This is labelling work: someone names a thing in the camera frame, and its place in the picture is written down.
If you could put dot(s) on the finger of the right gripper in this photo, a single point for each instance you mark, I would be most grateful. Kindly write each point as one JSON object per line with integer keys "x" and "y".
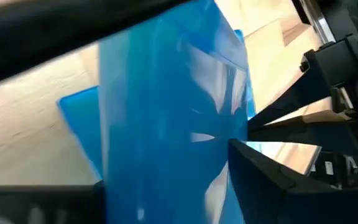
{"x": 306, "y": 133}
{"x": 303, "y": 96}

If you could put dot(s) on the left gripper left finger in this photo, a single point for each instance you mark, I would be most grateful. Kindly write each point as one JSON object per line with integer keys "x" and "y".
{"x": 42, "y": 205}

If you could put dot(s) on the blue Blu-ray case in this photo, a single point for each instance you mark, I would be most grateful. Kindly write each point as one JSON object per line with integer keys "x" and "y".
{"x": 76, "y": 124}
{"x": 154, "y": 124}

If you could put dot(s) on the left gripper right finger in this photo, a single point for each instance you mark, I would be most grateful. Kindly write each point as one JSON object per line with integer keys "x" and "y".
{"x": 291, "y": 205}

